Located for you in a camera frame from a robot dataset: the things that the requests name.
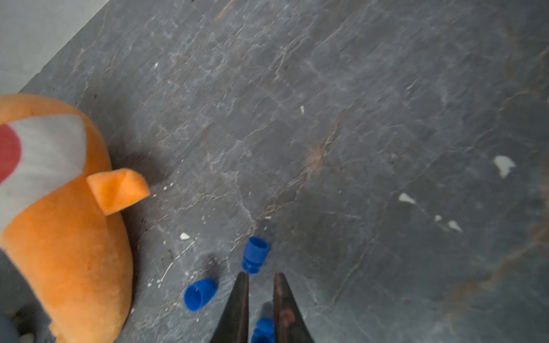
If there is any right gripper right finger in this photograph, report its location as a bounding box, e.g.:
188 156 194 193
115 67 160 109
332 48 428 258
273 272 314 343

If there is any removed blue stopper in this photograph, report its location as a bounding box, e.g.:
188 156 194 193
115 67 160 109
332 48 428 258
183 279 217 312
242 237 270 275
251 317 275 343

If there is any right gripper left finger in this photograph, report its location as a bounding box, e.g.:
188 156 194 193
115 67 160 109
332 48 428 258
210 272 250 343

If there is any orange shark plush toy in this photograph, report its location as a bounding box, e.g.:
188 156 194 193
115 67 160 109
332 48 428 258
1 94 150 342

